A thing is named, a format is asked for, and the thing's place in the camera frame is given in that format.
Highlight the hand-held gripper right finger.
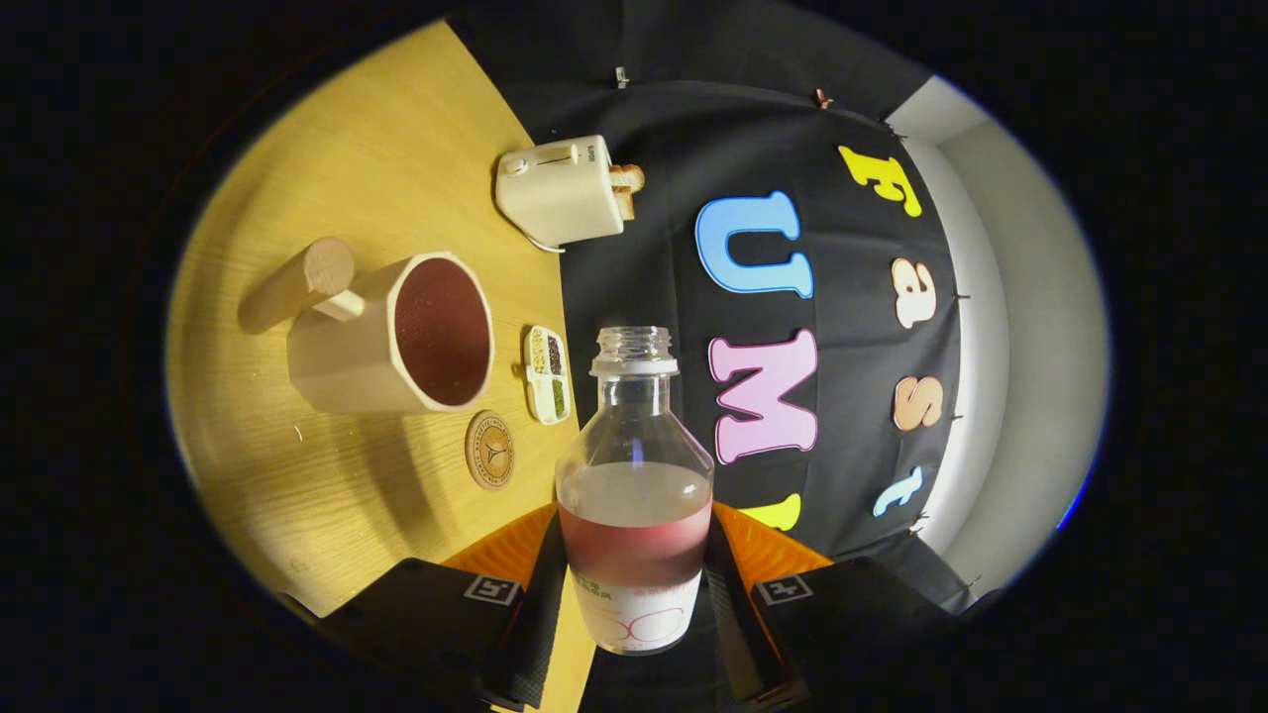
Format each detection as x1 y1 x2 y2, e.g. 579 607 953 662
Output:
705 500 967 709

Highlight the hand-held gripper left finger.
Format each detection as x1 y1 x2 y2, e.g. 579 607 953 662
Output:
315 503 574 712

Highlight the clear juice bottle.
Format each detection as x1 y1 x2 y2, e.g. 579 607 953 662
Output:
555 326 715 656

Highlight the round wooden coaster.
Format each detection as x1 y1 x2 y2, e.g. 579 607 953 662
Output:
465 410 516 491

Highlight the cream cup with wooden handle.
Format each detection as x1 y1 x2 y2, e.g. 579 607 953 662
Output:
238 236 495 415

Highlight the white divided condiment dish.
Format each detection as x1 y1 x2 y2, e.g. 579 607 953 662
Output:
523 325 573 426

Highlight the wooden table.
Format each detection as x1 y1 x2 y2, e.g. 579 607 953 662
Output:
166 20 600 709

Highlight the black backdrop cloth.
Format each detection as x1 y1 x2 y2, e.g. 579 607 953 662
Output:
444 0 982 713

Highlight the cream toaster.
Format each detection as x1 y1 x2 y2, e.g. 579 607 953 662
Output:
494 135 627 249

